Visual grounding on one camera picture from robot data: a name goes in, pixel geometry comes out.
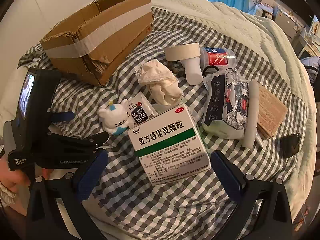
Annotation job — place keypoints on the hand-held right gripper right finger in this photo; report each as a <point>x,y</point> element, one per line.
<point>226,173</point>

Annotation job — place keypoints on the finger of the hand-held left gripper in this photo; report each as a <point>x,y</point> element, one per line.
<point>87,140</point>
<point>63,116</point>

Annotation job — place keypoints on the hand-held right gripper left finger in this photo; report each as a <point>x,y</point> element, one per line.
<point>92,173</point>

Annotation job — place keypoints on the white green medicine box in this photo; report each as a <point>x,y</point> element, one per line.
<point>170,145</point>

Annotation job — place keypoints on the small brown paper box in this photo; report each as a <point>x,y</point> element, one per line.
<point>271,110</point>

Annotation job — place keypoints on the brown cardboard box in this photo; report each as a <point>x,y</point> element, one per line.
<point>100,37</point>

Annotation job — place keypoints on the white plastic bottle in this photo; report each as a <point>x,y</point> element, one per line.
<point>192,71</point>

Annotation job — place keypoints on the person's left forearm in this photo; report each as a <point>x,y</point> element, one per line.
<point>7,197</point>

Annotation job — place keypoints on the person's left hand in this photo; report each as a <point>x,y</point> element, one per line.
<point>12,177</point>

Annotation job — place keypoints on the white bear toy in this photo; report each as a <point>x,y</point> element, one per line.
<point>113,120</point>

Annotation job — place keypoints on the white sachet with black label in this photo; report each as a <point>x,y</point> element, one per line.
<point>141,110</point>

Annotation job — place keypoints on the white foam tube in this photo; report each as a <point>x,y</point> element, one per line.
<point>251,115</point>

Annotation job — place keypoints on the grey checkered bed sheet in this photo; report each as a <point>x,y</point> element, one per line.
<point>175,212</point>

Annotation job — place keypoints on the printed black white wipes pack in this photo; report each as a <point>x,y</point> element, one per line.
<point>225,107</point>

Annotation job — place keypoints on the small black case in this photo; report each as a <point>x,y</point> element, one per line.
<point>290,146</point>

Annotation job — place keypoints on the crumpled beige cloth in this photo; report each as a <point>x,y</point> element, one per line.
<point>162,85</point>

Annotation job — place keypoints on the small dark marbles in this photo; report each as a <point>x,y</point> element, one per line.
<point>176,68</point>

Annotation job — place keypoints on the clear bottle with red-blue label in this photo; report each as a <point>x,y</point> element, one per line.
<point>220,57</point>

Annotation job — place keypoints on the pale green blanket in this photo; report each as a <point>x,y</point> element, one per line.
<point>275,62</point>

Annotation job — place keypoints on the cardboard tape roll core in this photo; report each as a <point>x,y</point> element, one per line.
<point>182,51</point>

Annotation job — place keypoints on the grey cabinet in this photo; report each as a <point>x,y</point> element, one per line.
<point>287,22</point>

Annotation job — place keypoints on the black monitor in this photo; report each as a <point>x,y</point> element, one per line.
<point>296,2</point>

